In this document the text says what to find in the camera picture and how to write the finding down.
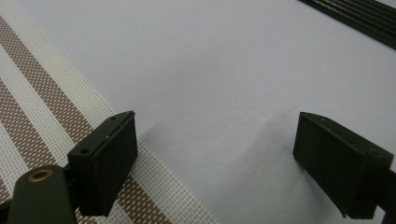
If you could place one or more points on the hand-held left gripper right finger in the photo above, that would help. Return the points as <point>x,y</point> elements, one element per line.
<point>336,161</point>

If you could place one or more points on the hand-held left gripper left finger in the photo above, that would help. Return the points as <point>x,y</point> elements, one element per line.
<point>102,161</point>

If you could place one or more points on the brown striped woven placemat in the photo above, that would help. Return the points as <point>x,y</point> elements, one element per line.
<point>37,77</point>

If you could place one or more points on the white table cover sheet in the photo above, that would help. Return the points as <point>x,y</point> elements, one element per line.
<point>218,62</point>

